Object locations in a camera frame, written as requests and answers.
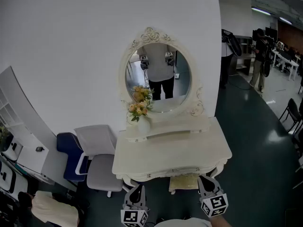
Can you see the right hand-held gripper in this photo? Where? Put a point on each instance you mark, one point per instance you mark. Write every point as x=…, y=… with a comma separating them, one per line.
x=216, y=204

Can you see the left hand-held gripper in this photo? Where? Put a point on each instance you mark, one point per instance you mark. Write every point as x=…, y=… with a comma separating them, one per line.
x=133, y=217

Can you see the cream dressing table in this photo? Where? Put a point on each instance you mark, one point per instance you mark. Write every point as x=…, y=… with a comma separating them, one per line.
x=170, y=152

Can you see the person's right forearm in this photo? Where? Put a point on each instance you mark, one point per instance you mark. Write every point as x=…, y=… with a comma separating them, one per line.
x=220, y=221

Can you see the grey metal shelving cart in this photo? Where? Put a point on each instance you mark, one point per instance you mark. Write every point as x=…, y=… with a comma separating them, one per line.
x=245, y=55

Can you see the gold cushioned stool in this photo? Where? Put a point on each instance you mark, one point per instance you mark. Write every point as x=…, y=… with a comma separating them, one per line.
x=183, y=182

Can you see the white and grey office chair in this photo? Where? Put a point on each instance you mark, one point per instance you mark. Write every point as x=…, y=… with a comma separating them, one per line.
x=104, y=171

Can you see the person's light shirt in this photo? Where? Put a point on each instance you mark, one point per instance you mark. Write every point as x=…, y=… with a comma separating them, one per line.
x=182, y=222

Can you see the white round vase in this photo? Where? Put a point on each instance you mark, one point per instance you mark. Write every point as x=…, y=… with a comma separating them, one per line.
x=144, y=126

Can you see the blue office chair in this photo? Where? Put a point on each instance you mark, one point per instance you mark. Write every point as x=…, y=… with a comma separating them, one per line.
x=68, y=155

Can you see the yellow flower bouquet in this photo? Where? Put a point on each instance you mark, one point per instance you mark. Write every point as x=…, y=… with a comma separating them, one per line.
x=138, y=109

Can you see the small black device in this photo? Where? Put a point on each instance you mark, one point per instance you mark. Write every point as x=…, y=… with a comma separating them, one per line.
x=39, y=148

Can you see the oval white rose-framed mirror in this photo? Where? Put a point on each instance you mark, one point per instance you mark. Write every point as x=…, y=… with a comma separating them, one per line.
x=182, y=79

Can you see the black office chair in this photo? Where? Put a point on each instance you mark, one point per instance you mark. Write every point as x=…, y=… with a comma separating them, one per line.
x=301, y=85
x=292, y=110

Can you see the white and black machine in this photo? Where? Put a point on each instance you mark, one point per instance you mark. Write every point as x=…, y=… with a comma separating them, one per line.
x=14, y=150
x=9, y=178

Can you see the black round case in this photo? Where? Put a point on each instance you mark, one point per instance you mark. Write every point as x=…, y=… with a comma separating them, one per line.
x=266, y=68

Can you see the white shelf cabinet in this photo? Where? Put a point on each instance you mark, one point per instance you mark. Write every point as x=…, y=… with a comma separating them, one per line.
x=26, y=117

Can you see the black backpack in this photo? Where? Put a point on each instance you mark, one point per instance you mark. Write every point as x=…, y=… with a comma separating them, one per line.
x=233, y=44

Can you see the white office table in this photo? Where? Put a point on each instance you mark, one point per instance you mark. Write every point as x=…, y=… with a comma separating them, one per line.
x=285, y=59

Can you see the ceiling light strip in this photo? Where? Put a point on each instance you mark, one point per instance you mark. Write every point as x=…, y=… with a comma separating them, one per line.
x=285, y=20
x=260, y=11

